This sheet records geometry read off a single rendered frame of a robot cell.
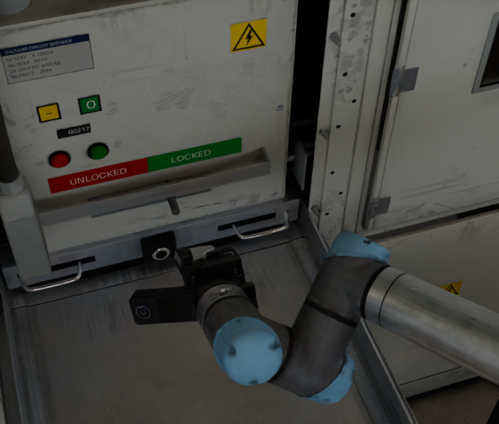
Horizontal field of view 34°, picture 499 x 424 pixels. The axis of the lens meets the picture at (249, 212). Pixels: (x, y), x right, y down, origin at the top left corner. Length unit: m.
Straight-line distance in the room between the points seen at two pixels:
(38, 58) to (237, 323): 0.46
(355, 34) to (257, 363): 0.52
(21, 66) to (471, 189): 0.88
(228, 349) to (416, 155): 0.63
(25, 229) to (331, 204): 0.57
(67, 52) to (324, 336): 0.52
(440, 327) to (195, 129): 0.55
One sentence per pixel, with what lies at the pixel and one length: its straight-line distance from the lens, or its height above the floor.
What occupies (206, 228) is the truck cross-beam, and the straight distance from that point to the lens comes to 1.49.
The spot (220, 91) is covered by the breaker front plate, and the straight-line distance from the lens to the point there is 1.29.
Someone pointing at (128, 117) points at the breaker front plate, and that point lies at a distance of 1.28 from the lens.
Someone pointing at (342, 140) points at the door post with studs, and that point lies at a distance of 1.40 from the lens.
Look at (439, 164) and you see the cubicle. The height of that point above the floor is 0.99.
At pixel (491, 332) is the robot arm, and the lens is 0.97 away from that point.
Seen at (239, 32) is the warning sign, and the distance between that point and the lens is 1.23.
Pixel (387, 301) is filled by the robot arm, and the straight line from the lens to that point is 1.01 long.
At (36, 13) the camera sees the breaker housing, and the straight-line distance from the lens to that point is 1.17.
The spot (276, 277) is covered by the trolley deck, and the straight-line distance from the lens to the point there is 1.50.
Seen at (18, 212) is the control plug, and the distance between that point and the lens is 1.22.
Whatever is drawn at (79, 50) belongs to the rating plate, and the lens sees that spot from 1.18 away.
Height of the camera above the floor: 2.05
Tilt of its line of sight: 49 degrees down
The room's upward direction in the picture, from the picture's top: 1 degrees clockwise
